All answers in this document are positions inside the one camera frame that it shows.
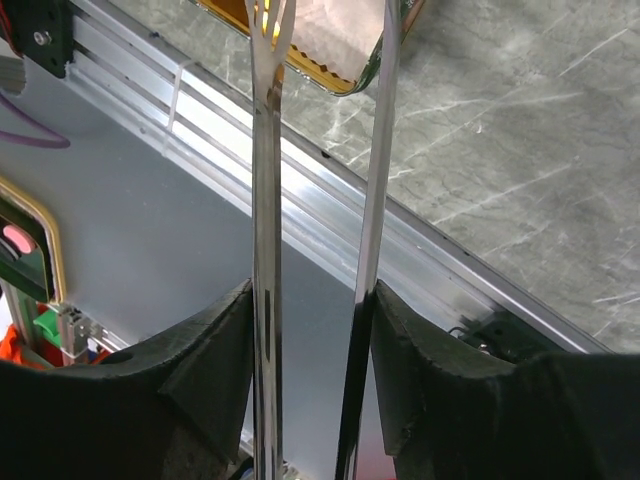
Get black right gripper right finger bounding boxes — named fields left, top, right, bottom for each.
left=371, top=283, right=639, bottom=479

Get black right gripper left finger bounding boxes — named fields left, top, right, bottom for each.
left=1, top=282, right=253, bottom=479

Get gold green cookie tin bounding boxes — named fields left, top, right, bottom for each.
left=196, top=1, right=424, bottom=96

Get metal tongs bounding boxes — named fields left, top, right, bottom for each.
left=243, top=0, right=402, bottom=480

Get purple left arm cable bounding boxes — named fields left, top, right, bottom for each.
left=0, top=92, right=71, bottom=150

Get white zip tie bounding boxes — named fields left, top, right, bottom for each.
left=161, top=59, right=195, bottom=157

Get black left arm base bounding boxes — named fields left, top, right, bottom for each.
left=1, top=0, right=74, bottom=79

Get aluminium frame rail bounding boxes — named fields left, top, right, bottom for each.
left=68, top=1, right=603, bottom=353

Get white paper cup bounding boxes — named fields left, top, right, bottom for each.
left=287, top=0, right=385, bottom=94

